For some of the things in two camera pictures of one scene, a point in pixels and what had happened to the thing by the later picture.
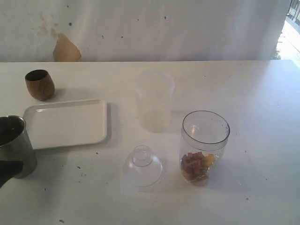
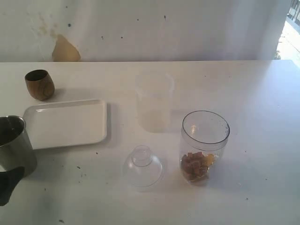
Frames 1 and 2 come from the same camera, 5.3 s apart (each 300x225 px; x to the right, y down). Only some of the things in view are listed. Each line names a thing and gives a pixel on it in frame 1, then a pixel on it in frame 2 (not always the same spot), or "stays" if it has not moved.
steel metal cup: (15, 145) stays
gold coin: (209, 159) stays
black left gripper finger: (9, 168) → (9, 179)
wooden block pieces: (193, 167) stays
